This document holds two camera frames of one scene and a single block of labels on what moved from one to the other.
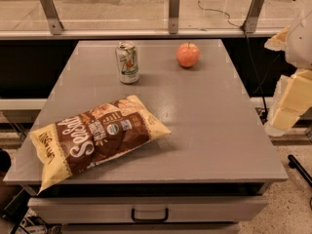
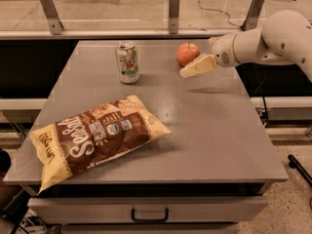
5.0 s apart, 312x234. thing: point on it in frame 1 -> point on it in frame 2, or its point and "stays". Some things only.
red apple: [187, 55] stays
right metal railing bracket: [254, 11] stays
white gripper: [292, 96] -> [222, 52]
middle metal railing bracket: [174, 12] stays
